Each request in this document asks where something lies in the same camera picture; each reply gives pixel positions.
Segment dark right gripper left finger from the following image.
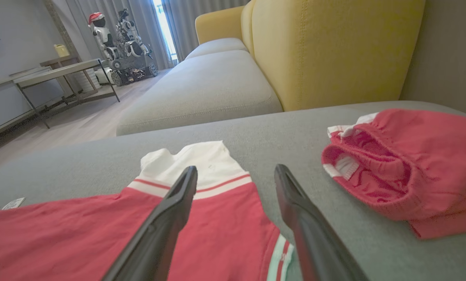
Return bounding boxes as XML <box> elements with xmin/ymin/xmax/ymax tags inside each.
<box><xmin>102</xmin><ymin>165</ymin><xmax>198</xmax><ymax>281</ymax></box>

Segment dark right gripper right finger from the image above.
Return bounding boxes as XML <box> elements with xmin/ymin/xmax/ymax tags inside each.
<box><xmin>274</xmin><ymin>164</ymin><xmax>370</xmax><ymax>281</ymax></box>

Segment red shirt with white sleeves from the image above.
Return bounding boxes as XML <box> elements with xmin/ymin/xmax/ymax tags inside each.
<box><xmin>0</xmin><ymin>140</ymin><xmax>296</xmax><ymax>281</ymax></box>

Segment red shorts with white stripes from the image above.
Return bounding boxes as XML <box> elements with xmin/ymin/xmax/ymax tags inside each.
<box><xmin>321</xmin><ymin>108</ymin><xmax>466</xmax><ymax>239</ymax></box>

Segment large grey sofa seat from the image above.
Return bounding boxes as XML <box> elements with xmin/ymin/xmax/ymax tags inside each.
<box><xmin>0</xmin><ymin>101</ymin><xmax>466</xmax><ymax>281</ymax></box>

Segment white rounded appliance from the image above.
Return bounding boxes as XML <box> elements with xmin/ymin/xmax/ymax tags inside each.
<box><xmin>94</xmin><ymin>67</ymin><xmax>115</xmax><ymax>85</ymax></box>

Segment white ribbed cylinder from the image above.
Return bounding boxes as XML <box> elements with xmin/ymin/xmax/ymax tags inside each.
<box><xmin>75</xmin><ymin>69</ymin><xmax>101</xmax><ymax>93</ymax></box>

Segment small grey sofa seat cushion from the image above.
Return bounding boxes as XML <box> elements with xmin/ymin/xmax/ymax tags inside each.
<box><xmin>185</xmin><ymin>37</ymin><xmax>250</xmax><ymax>60</ymax></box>

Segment white humanoid robot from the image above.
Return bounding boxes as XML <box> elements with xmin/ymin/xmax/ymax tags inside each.
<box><xmin>116</xmin><ymin>8</ymin><xmax>153</xmax><ymax>59</ymax></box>

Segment brown wooden side table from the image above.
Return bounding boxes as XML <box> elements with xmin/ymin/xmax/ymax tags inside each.
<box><xmin>40</xmin><ymin>55</ymin><xmax>82</xmax><ymax>94</ymax></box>

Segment white robot with red hat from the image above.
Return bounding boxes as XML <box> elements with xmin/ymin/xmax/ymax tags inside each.
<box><xmin>88</xmin><ymin>12</ymin><xmax>120</xmax><ymax>61</ymax></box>

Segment yellow sofa end cushion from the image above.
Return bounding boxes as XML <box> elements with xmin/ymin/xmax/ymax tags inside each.
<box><xmin>195</xmin><ymin>5</ymin><xmax>246</xmax><ymax>44</ymax></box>

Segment grey curtain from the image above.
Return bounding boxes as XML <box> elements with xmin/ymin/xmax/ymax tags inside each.
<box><xmin>67</xmin><ymin>0</ymin><xmax>175</xmax><ymax>71</ymax></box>
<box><xmin>163</xmin><ymin>0</ymin><xmax>251</xmax><ymax>63</ymax></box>

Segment yellow sofa backrest cushion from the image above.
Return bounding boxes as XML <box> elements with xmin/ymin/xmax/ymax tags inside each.
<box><xmin>241</xmin><ymin>0</ymin><xmax>257</xmax><ymax>59</ymax></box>

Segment grey table with metal frame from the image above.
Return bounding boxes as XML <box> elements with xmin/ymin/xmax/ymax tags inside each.
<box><xmin>14</xmin><ymin>59</ymin><xmax>121</xmax><ymax>129</ymax></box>

